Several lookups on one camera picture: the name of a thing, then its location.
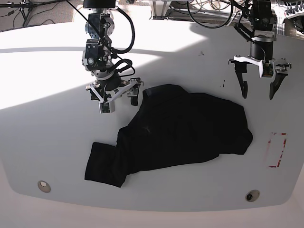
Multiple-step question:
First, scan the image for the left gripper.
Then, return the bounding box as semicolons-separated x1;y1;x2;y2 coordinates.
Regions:
228;55;292;71

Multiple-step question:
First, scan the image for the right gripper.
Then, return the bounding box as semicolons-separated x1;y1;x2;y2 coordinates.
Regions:
85;77;143;106

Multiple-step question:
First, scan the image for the black T-shirt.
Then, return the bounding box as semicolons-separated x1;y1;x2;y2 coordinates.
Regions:
84;84;253;187

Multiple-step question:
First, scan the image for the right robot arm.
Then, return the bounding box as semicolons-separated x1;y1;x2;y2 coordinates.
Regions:
82;0;142;113

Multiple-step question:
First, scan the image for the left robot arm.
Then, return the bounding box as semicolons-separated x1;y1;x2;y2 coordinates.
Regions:
229;0;291;77

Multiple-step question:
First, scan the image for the red tape rectangle marking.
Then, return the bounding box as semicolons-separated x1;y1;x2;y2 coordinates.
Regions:
265;133;288;169

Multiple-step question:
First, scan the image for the table grommet hole left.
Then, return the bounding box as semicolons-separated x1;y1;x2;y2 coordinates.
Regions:
38;180;51;193

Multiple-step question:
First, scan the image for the table grommet hole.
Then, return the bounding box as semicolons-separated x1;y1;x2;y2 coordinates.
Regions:
38;180;51;193
245;190;260;202

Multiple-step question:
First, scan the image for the table grommet hole right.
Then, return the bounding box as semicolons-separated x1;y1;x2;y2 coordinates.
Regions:
245;190;260;202

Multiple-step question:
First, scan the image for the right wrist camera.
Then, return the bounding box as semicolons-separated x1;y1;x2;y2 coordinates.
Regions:
99;101;115;114

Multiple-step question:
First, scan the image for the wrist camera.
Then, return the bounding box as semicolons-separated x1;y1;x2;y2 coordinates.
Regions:
99;101;115;114
258;60;275;78

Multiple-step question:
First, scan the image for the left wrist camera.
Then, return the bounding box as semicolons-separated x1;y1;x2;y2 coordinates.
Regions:
258;60;275;78

